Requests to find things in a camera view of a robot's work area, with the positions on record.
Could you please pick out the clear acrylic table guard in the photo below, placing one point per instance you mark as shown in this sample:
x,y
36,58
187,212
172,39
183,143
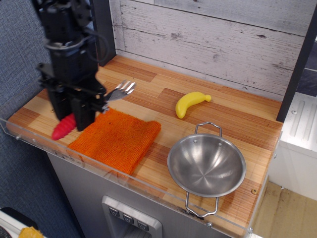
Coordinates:
x,y
247,120

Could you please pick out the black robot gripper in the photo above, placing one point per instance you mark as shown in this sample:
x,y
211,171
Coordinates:
x,y
70,80

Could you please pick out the dark grey right post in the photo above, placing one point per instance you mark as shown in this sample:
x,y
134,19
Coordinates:
x,y
299,67

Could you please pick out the orange knitted cloth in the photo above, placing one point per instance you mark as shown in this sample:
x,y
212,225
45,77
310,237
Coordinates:
x,y
117,139

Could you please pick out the red handled metal fork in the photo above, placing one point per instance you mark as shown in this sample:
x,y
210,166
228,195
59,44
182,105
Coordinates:
x,y
68,123

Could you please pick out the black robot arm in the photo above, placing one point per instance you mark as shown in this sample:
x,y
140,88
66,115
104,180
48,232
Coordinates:
x,y
65,22

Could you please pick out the dark grey left post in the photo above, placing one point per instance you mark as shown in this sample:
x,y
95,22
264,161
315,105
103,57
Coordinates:
x,y
102,24

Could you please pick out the grey toy kitchen cabinet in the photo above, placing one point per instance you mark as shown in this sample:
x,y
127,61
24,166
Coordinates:
x,y
85,190

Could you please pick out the yellow toy banana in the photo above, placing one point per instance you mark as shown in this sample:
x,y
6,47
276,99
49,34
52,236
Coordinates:
x,y
188,100

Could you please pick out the stainless steel two-handled bowl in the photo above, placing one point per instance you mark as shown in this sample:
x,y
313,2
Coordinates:
x,y
206,165

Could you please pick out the silver dispenser button panel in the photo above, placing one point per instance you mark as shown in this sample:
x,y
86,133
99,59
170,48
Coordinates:
x,y
127,222

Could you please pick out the dark grey post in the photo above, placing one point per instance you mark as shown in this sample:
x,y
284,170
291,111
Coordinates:
x,y
102,24
299,67

